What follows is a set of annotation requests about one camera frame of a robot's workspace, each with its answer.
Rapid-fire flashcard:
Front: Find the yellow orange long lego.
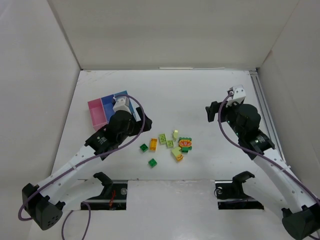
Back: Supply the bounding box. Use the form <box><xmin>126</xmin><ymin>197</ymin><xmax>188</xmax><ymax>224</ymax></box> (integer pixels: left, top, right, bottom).
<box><xmin>149</xmin><ymin>138</ymin><xmax>158</xmax><ymax>152</ymax></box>

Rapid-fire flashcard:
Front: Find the dark green square lego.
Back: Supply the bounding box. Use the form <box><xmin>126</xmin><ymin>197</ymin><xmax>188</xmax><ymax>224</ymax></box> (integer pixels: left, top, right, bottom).
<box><xmin>139</xmin><ymin>143</ymin><xmax>149</xmax><ymax>152</ymax></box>
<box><xmin>148</xmin><ymin>158</ymin><xmax>158</xmax><ymax>168</ymax></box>

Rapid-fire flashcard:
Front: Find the lime green small lego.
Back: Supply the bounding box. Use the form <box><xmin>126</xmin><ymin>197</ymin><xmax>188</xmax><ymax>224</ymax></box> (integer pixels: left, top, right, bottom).
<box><xmin>166</xmin><ymin>140</ymin><xmax>174</xmax><ymax>148</ymax></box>

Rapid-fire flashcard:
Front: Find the pale green curved lego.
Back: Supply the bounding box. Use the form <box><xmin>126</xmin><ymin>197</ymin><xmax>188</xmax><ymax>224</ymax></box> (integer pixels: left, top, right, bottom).
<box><xmin>172</xmin><ymin>130</ymin><xmax>179</xmax><ymax>141</ymax></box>

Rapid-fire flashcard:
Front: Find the orange flower oval lego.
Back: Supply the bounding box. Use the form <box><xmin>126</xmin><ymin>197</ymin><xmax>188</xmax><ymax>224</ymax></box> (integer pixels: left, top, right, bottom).
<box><xmin>178</xmin><ymin>138</ymin><xmax>192</xmax><ymax>148</ymax></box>

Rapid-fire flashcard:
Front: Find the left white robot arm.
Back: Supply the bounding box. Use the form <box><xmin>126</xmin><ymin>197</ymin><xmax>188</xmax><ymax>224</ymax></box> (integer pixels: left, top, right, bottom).
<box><xmin>22</xmin><ymin>107</ymin><xmax>153</xmax><ymax>231</ymax></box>

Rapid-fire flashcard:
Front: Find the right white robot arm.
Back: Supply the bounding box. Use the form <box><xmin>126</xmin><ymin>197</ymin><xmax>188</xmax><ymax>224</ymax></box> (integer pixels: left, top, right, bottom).
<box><xmin>205</xmin><ymin>101</ymin><xmax>320</xmax><ymax>240</ymax></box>

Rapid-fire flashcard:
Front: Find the pink drawer bin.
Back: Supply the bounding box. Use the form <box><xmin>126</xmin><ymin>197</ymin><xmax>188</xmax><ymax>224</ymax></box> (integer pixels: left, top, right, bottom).
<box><xmin>87</xmin><ymin>98</ymin><xmax>108</xmax><ymax>131</ymax></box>

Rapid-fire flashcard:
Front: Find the dark blue drawer bin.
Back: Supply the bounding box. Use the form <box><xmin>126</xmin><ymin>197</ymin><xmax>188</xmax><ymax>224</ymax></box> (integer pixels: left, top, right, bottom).
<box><xmin>101</xmin><ymin>94</ymin><xmax>115</xmax><ymax>123</ymax></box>

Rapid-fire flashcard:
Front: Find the white strip back edge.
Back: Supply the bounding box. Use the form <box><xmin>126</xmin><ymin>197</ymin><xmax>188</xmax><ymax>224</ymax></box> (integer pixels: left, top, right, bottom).
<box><xmin>158</xmin><ymin>67</ymin><xmax>225</xmax><ymax>71</ymax></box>

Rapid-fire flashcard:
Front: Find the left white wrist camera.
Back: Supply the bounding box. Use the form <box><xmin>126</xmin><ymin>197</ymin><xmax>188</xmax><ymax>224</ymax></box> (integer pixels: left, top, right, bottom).
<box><xmin>112</xmin><ymin>96</ymin><xmax>131</xmax><ymax>113</ymax></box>

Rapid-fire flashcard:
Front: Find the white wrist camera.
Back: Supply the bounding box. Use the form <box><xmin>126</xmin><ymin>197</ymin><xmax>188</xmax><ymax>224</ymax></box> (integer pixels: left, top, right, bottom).
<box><xmin>227</xmin><ymin>85</ymin><xmax>246</xmax><ymax>106</ymax></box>
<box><xmin>112</xmin><ymin>96</ymin><xmax>131</xmax><ymax>113</ymax></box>

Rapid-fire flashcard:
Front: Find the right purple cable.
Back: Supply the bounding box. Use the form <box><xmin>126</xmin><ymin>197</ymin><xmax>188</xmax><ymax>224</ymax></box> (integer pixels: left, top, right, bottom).
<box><xmin>217</xmin><ymin>93</ymin><xmax>320</xmax><ymax>240</ymax></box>

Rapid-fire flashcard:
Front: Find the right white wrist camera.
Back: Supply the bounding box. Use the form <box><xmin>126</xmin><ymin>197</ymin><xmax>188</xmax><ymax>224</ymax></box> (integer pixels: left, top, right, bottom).
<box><xmin>227</xmin><ymin>85</ymin><xmax>246</xmax><ymax>106</ymax></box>

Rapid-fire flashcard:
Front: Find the aluminium rail right edge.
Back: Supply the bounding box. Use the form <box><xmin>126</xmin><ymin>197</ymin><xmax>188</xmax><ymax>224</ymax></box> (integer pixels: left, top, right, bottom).
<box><xmin>249</xmin><ymin>69</ymin><xmax>285</xmax><ymax>160</ymax></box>

